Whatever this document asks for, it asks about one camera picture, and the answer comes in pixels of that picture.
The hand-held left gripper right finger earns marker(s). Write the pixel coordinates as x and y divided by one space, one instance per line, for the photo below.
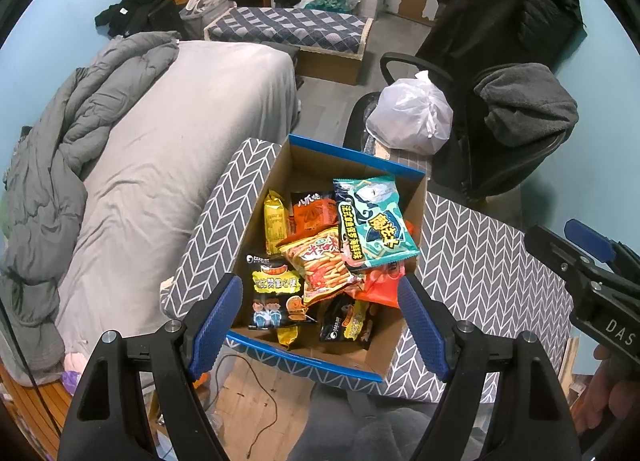
422 328

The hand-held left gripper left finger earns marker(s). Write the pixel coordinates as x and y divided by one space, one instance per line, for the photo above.
215 328

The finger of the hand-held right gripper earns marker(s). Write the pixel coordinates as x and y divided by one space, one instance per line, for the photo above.
590 236
560 256

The red orange snack packet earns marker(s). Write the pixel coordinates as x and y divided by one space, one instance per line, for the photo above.
380 288

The black snack packet yellow label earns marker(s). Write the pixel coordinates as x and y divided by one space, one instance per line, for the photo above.
275 291

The black silver snack packet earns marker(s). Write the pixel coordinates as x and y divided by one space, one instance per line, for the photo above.
347 321

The blue cardboard box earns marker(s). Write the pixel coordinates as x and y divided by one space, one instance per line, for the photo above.
350 351

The teal snack packet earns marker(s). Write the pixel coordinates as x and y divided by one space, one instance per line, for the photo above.
375 226

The red stick snack packet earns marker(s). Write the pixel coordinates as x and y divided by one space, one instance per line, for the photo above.
320 266

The long yellow snack packet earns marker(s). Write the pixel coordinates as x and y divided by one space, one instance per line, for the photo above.
276 216

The orange snack packet black top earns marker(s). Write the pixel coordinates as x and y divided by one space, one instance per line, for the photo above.
312 213

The person's right hand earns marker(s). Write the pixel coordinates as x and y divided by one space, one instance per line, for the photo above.
620 391

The grey chevron tablecloth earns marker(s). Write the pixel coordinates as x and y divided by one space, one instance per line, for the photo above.
475 261

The person's leg in grey trousers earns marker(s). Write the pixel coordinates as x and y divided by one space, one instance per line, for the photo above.
380 436

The black office chair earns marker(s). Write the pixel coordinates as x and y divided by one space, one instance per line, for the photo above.
480 166

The pink cloth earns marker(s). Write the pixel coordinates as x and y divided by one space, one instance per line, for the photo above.
75 373

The checked seat cushion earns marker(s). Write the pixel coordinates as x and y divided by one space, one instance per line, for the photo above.
395 153

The bed with grey sheet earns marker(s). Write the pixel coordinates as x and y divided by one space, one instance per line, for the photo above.
165 156

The wooden slatted board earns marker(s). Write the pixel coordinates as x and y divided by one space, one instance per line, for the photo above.
30 416

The white plastic bag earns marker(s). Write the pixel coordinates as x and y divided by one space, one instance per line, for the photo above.
410 111

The grey duvet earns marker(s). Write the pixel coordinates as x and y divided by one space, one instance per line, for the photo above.
60 166

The black puffer jacket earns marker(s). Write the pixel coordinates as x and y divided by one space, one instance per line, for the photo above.
490 6

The checked blue mattress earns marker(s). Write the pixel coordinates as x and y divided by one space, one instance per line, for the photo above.
290 23

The grey clothes pile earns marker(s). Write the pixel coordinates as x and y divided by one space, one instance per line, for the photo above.
205 11

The black clothes pile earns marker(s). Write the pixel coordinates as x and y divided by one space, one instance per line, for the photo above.
140 11

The green plastic bag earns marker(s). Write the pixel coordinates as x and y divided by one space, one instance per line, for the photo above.
330 0

